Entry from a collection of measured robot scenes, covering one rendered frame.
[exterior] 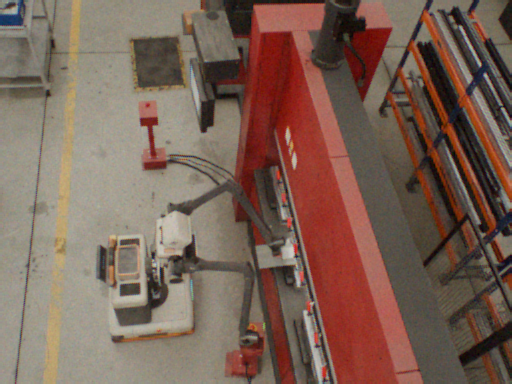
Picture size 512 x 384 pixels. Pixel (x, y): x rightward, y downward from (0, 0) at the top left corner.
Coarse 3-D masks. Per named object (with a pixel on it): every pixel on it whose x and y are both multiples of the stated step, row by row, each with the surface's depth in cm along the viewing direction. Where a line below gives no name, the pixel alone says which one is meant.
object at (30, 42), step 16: (32, 0) 516; (32, 16) 502; (48, 16) 572; (0, 32) 487; (16, 32) 489; (32, 32) 562; (0, 48) 544; (16, 48) 547; (32, 48) 499; (0, 64) 532; (16, 64) 534; (32, 64) 536
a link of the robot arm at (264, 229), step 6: (234, 192) 337; (240, 198) 338; (246, 198) 343; (246, 204) 343; (246, 210) 345; (252, 210) 344; (252, 216) 346; (258, 216) 346; (258, 222) 347; (264, 222) 350; (258, 228) 349; (264, 228) 347; (270, 228) 353; (264, 234) 349; (270, 234) 349
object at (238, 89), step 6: (234, 84) 430; (240, 84) 430; (222, 90) 424; (228, 90) 425; (234, 90) 426; (240, 90) 427; (222, 96) 429; (228, 96) 430; (234, 96) 430; (240, 96) 423; (240, 102) 419; (240, 108) 419; (240, 114) 420
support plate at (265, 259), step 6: (258, 246) 371; (264, 246) 372; (282, 246) 374; (288, 246) 374; (258, 252) 369; (264, 252) 369; (270, 252) 370; (258, 258) 366; (264, 258) 367; (270, 258) 367; (276, 258) 368; (288, 258) 369; (264, 264) 364; (270, 264) 365; (276, 264) 365; (288, 264) 366; (294, 264) 367
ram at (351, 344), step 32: (288, 64) 329; (288, 96) 336; (288, 128) 342; (288, 160) 351; (320, 160) 279; (288, 192) 358; (320, 192) 285; (320, 224) 290; (320, 256) 295; (320, 288) 301; (352, 288) 247; (352, 320) 251; (352, 352) 255
